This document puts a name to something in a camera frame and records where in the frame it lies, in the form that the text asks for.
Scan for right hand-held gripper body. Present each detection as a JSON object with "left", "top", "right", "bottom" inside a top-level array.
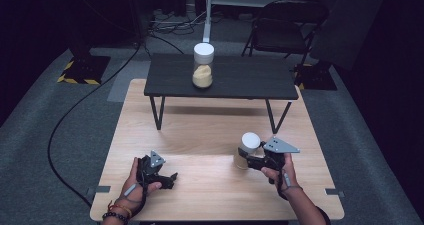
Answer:
[{"left": 247, "top": 136, "right": 300, "bottom": 171}]

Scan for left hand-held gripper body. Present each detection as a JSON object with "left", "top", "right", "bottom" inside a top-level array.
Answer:
[{"left": 136, "top": 150, "right": 172, "bottom": 190}]

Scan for beige-filled jar with white lid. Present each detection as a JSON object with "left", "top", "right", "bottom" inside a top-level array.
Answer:
[{"left": 233, "top": 132, "right": 262, "bottom": 171}]

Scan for black desktop shelf riser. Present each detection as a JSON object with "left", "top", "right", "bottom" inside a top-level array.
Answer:
[{"left": 143, "top": 53, "right": 300, "bottom": 135}]

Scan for yellow-filled jar with white lid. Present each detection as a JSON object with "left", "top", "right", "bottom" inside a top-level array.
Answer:
[{"left": 192, "top": 42, "right": 216, "bottom": 90}]

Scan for person's right hand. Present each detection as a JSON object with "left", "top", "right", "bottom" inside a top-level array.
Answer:
[{"left": 260, "top": 152, "right": 300, "bottom": 195}]

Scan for person's left hand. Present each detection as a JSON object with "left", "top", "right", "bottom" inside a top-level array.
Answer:
[{"left": 114, "top": 157, "right": 163, "bottom": 215}]

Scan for black base with hazard tape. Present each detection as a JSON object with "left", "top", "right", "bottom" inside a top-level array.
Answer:
[
  {"left": 294, "top": 63, "right": 338, "bottom": 92},
  {"left": 57, "top": 54, "right": 112, "bottom": 86}
]

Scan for black folding chair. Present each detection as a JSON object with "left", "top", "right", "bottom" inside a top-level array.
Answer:
[{"left": 241, "top": 0, "right": 331, "bottom": 66}]

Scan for white metal stand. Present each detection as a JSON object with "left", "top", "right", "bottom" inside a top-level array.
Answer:
[{"left": 202, "top": 0, "right": 290, "bottom": 44}]

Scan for grey leaning board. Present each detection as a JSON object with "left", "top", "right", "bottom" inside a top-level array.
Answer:
[{"left": 309, "top": 0, "right": 391, "bottom": 71}]

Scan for gripper wrist strap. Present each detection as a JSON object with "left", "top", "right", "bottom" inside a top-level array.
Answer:
[
  {"left": 276, "top": 169, "right": 304, "bottom": 201},
  {"left": 114, "top": 183, "right": 150, "bottom": 216}
]

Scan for red string bracelet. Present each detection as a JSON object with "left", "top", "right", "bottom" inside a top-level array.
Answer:
[{"left": 108, "top": 200, "right": 133, "bottom": 218}]

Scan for grey table edge bracket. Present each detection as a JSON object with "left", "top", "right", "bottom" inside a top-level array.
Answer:
[
  {"left": 324, "top": 188, "right": 346, "bottom": 199},
  {"left": 87, "top": 185, "right": 112, "bottom": 197}
]

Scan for black bead bracelet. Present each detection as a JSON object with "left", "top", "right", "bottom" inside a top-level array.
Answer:
[{"left": 102, "top": 211, "right": 130, "bottom": 225}]

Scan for long black floor cable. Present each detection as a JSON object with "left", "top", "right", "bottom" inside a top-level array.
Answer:
[{"left": 47, "top": 34, "right": 142, "bottom": 209}]

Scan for bundle of floor cables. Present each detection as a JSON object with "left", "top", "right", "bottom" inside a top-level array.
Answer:
[{"left": 148, "top": 8, "right": 208, "bottom": 37}]

